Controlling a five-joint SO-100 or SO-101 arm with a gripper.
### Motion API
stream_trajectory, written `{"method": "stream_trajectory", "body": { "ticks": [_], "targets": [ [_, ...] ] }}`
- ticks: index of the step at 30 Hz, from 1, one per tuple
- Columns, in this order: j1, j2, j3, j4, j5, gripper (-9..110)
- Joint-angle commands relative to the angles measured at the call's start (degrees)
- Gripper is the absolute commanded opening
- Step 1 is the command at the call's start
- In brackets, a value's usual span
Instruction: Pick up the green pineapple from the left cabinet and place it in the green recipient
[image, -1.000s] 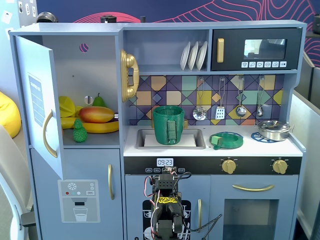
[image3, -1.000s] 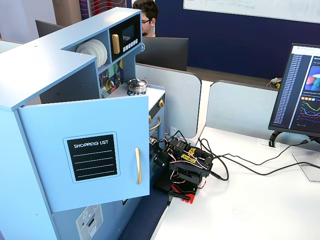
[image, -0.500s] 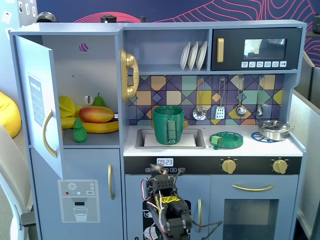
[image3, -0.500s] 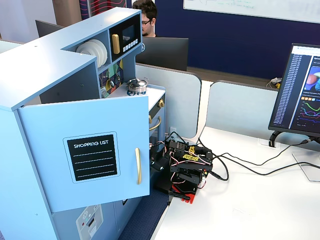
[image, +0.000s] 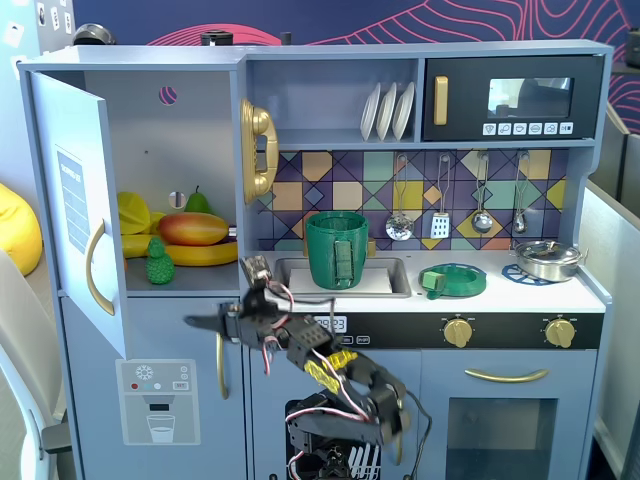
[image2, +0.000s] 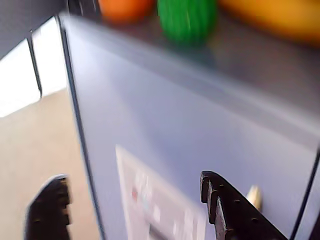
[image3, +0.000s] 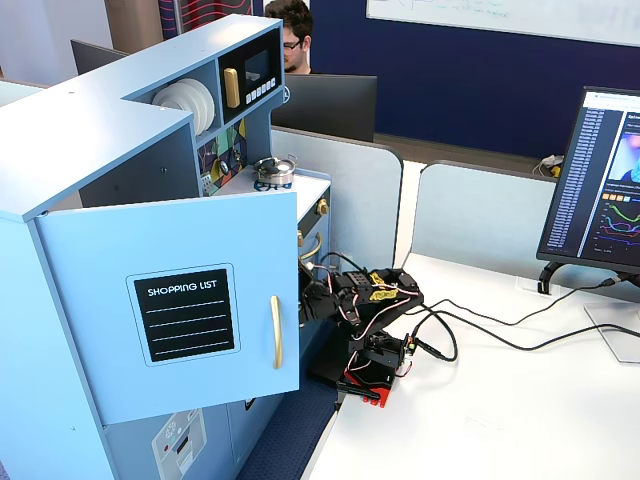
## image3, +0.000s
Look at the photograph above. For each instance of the black toy microwave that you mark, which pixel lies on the black toy microwave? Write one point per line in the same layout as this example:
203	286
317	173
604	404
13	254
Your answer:
260	65

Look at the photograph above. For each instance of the light grey desk partition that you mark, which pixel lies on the light grey desk partition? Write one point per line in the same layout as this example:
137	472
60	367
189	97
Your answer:
360	200
480	215

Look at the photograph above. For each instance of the red arm base clamp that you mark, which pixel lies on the red arm base clamp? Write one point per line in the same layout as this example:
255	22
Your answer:
382	395

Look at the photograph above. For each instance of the steel toy pot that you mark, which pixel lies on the steel toy pot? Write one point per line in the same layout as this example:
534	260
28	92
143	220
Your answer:
277	179

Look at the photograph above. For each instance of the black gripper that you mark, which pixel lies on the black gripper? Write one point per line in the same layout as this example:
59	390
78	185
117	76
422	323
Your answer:
311	303

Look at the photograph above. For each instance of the steel ladle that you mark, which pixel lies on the steel ladle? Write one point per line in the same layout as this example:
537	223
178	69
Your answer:
222	167

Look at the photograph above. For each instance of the blue lattice trivet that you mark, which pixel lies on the blue lattice trivet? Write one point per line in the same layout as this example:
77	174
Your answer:
272	188

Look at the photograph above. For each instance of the blue cabinet door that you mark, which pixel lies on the blue cabinet door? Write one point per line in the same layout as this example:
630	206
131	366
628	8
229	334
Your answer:
100	350

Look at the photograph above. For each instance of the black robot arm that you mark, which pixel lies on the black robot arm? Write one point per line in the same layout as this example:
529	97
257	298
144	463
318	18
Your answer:
390	300

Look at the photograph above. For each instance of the steel slotted spatula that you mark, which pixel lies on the steel slotted spatula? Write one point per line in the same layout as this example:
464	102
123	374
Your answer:
206	185

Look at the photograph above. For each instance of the dark monitor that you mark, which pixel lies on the dark monitor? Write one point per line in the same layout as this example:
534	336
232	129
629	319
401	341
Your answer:
92	57

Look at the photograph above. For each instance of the black monitor back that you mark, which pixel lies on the black monitor back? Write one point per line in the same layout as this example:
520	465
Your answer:
330	105

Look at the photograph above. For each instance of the white toy plate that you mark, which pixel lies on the white toy plate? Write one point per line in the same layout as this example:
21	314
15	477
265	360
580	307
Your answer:
213	112
175	95
203	107

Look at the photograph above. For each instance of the computer monitor showing graphs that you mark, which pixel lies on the computer monitor showing graphs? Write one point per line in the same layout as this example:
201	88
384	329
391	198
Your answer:
575	175

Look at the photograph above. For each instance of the silver flat base plate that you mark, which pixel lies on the silver flat base plate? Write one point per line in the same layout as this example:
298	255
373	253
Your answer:
620	335

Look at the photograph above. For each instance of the small yellow white object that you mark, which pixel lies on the small yellow white object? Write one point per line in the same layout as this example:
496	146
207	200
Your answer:
552	167

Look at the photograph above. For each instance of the man with glasses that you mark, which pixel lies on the man with glasses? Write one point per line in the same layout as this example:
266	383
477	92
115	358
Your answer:
295	35

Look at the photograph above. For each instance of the whiteboard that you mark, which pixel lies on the whiteboard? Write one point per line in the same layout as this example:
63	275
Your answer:
500	15

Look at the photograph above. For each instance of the blue toy kitchen unit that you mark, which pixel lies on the blue toy kitchen unit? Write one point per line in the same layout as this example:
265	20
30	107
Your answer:
75	125

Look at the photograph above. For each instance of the black monitor stand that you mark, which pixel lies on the black monitor stand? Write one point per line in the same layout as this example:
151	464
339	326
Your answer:
550	272

